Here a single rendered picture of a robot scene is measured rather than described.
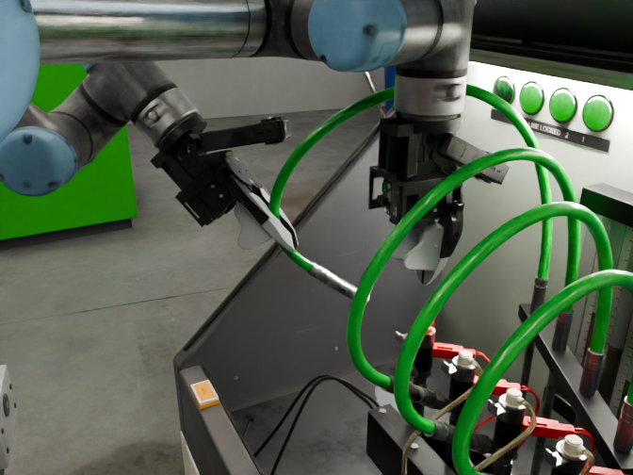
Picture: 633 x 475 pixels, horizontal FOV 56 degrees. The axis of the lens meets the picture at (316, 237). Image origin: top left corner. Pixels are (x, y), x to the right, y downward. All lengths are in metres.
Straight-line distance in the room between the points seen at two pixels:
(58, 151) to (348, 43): 0.34
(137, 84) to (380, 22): 0.37
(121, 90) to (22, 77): 0.51
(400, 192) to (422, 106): 0.09
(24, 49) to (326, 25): 0.30
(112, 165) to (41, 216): 0.52
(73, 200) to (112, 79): 3.23
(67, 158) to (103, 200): 3.33
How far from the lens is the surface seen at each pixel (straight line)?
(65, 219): 4.06
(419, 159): 0.67
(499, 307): 1.12
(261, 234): 0.77
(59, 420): 2.57
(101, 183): 4.01
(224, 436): 0.91
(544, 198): 0.85
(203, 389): 0.97
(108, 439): 2.43
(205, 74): 7.19
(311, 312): 1.09
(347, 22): 0.53
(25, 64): 0.31
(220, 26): 0.57
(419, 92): 0.64
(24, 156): 0.71
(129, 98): 0.80
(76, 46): 0.50
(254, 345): 1.07
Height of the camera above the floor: 1.55
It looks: 24 degrees down
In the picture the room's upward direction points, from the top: straight up
